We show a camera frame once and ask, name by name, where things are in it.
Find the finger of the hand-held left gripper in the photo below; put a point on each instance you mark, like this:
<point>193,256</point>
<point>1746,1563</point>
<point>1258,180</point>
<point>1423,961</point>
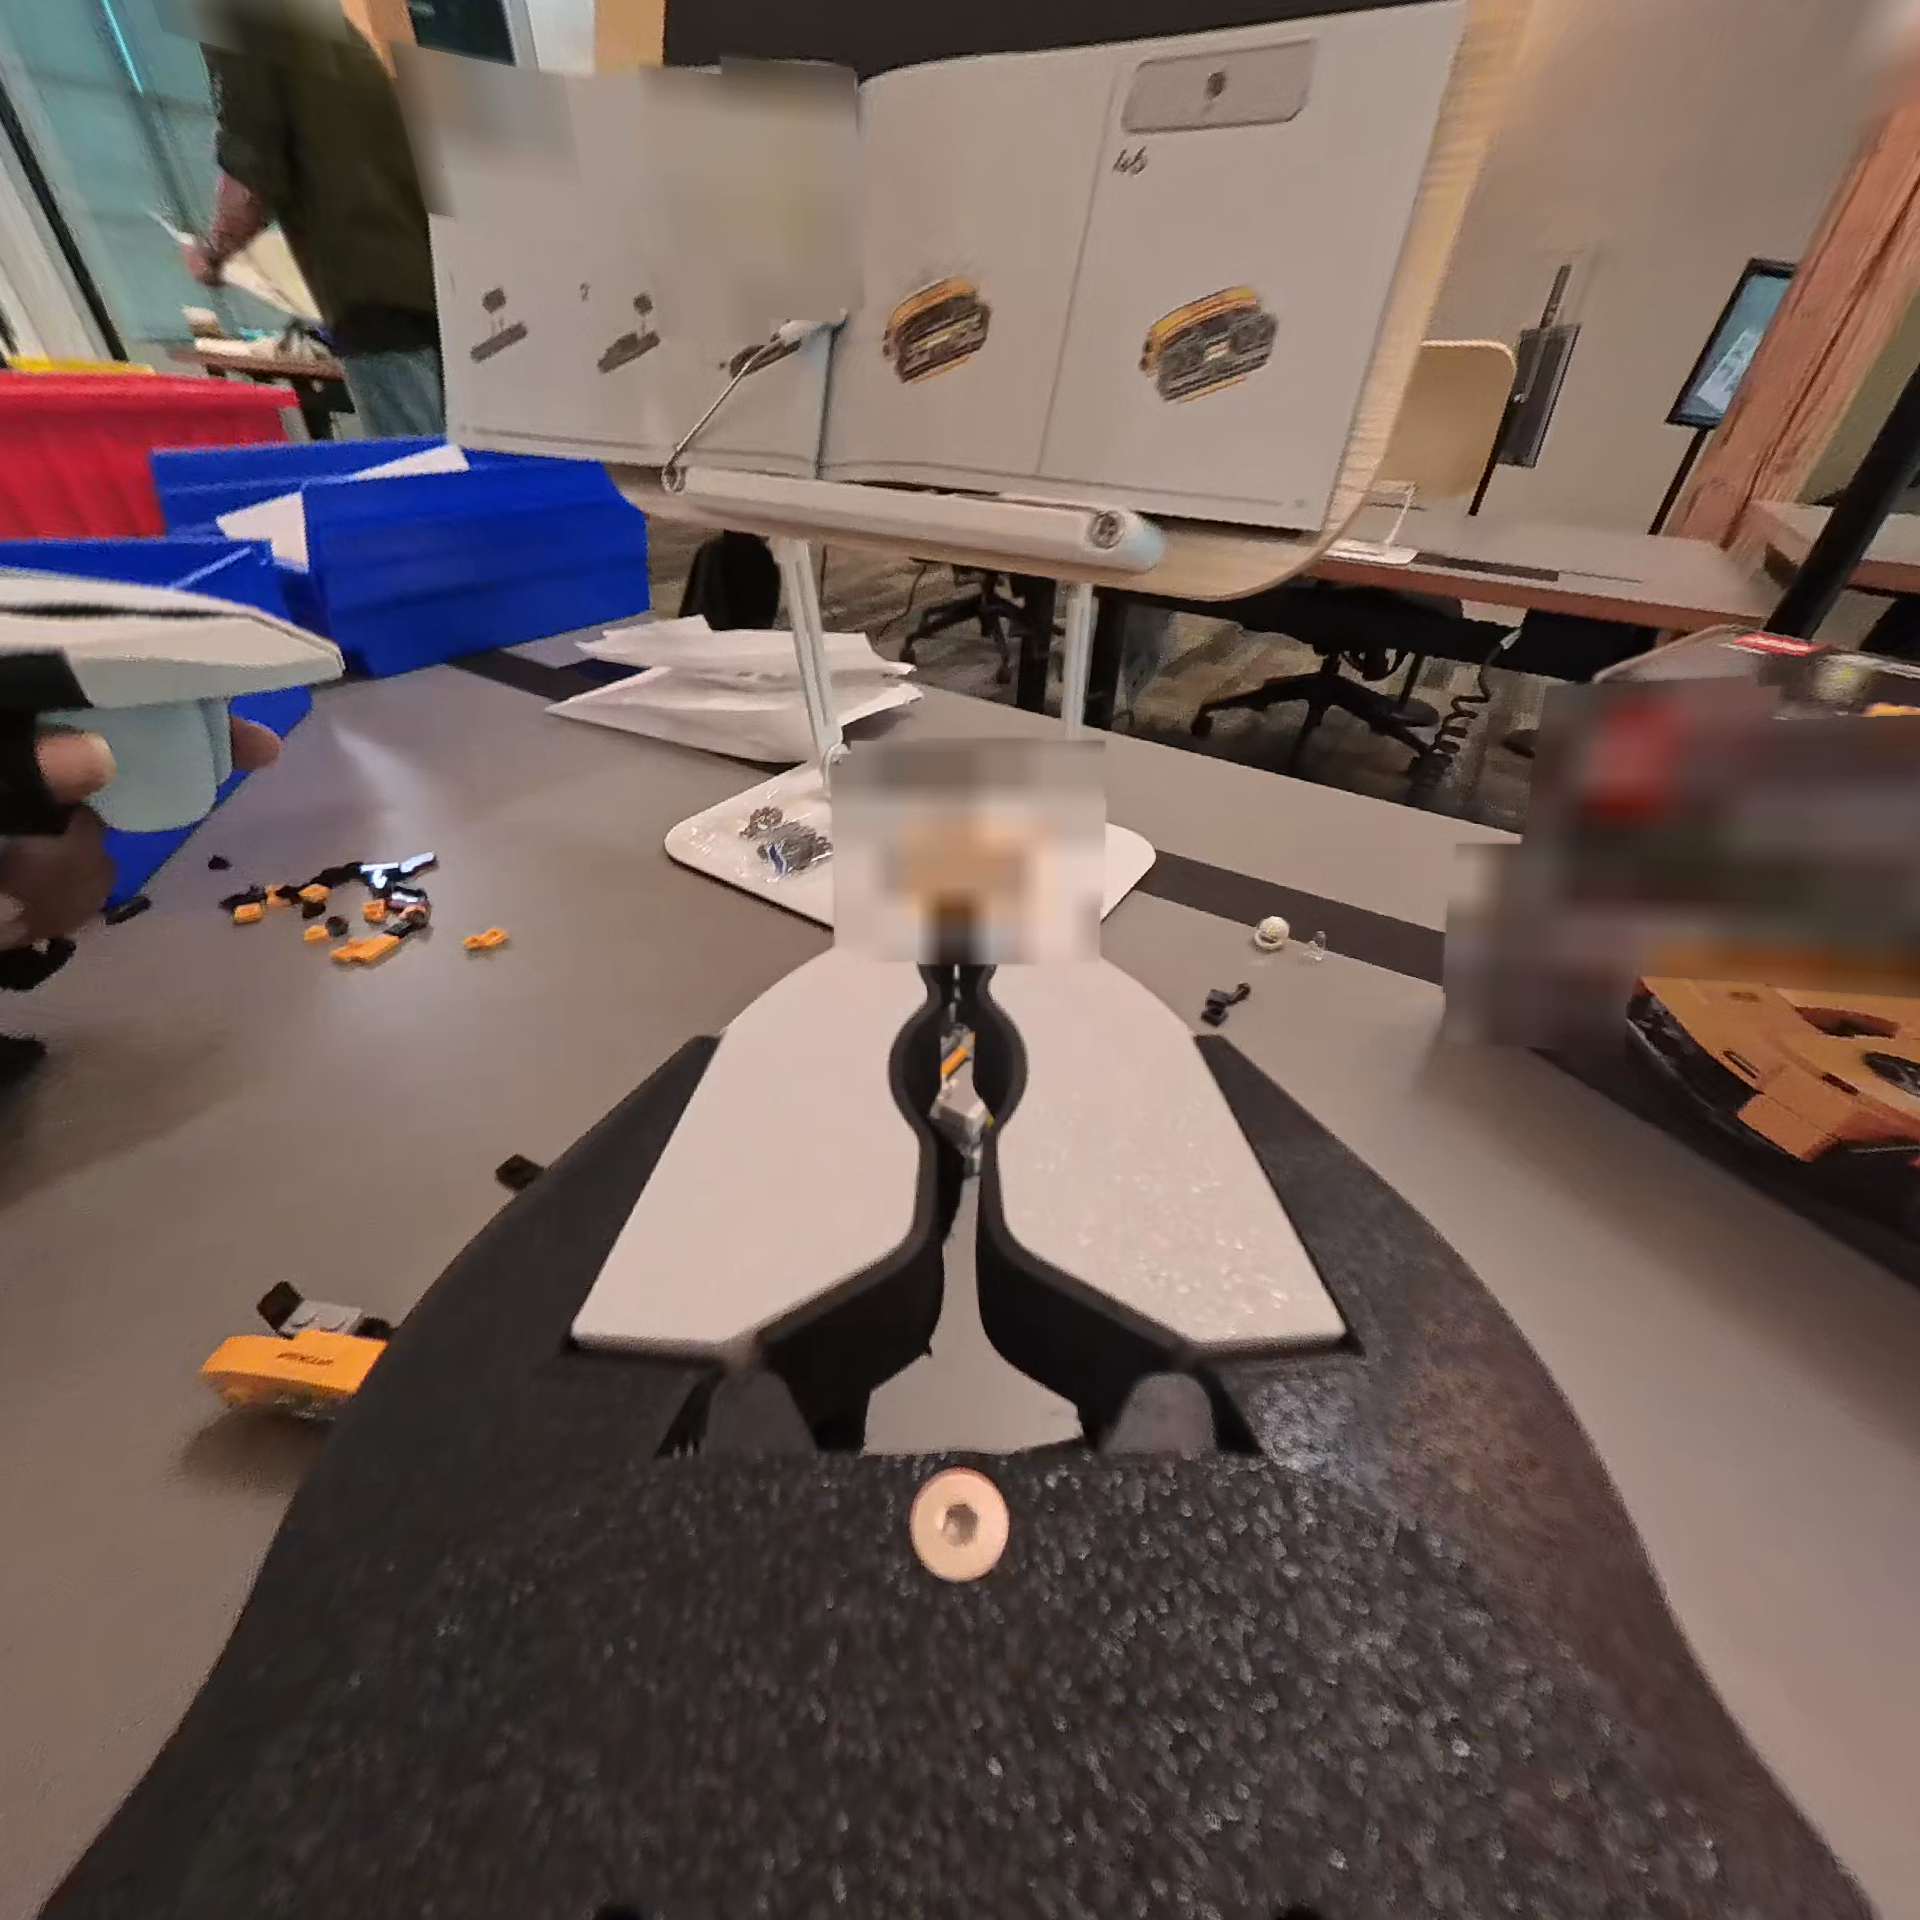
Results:
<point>90,597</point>
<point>224,669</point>

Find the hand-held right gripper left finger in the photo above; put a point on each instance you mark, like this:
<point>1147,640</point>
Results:
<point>764,1185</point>

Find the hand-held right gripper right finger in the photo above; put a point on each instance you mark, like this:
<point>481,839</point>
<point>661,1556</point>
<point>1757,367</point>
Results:
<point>1155,1185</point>

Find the blue plastic bin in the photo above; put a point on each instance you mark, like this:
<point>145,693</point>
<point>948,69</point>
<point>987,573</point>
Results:
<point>165,856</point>

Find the black toy car chassis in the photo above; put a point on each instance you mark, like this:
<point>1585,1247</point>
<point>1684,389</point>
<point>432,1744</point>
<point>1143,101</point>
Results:
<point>960,1110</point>

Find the pile of small bricks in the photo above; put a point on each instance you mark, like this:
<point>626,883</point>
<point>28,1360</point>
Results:
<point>360,909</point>

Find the orange toy brick assembly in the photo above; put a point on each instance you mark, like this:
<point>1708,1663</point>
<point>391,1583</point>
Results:
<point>293,1358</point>

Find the grey desk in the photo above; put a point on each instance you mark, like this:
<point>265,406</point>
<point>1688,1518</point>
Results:
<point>299,1079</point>

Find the red plastic bin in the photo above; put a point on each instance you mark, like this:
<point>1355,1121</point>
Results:
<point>90,452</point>

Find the small black toy piece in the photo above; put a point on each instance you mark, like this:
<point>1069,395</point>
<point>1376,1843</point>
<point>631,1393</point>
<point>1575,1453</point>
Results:
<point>1226,1001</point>

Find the stack of nested blue bins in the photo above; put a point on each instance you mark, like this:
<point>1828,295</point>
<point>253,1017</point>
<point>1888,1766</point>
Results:
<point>481,569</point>

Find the brown background table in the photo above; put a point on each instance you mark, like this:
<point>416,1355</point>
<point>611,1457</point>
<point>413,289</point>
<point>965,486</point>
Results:
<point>253,369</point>

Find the bag of small metal parts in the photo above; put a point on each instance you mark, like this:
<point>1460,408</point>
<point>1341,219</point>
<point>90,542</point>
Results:
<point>783,839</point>

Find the crumpled white paper bag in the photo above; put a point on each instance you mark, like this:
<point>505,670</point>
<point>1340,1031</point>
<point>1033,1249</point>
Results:
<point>720,697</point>

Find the black backpack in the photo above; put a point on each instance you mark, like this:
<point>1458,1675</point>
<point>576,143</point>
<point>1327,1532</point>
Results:
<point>731,585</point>

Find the black office chair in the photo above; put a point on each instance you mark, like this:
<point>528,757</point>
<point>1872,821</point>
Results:
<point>967,615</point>
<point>1319,692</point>

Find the black toy car box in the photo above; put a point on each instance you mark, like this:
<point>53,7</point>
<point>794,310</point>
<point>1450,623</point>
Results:
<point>1769,1079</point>

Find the white book stand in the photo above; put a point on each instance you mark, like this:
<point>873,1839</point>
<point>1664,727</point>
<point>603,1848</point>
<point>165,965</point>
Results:
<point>930,518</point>

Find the wooden office table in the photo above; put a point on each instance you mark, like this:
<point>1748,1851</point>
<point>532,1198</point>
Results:
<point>1575,580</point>

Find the light wooden chair back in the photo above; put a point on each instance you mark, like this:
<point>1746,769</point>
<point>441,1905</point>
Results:
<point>1453,421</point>

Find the open instruction booklet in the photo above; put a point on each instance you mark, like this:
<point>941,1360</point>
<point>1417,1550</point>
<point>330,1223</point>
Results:
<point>1050,224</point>

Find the black metal pole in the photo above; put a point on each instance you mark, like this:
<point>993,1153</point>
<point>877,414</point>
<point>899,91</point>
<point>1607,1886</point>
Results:
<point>1851,510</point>

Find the black monitor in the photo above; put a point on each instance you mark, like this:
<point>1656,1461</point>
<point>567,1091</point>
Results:
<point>1732,347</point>

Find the black wall panel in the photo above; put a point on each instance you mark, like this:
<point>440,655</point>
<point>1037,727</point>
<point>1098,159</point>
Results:
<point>1539,389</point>

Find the wooden post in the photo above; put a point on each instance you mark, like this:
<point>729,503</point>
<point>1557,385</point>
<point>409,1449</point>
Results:
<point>1800,347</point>

